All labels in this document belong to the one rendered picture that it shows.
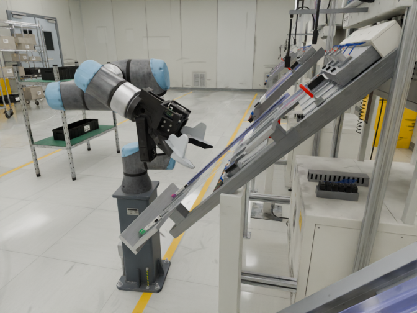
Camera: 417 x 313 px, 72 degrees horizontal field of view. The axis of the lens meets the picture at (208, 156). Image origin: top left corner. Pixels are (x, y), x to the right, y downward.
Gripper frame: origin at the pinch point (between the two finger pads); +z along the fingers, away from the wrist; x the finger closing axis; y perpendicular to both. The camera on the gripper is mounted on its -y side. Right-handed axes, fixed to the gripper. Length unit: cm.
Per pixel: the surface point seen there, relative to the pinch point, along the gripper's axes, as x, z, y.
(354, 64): 46, 22, 35
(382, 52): 45, 26, 42
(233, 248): 8.2, 19.8, -22.6
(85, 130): 201, -147, -147
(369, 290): -35.4, 22.8, 15.2
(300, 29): 508, -14, 64
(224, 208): 8.2, 11.0, -13.1
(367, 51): 47, 23, 40
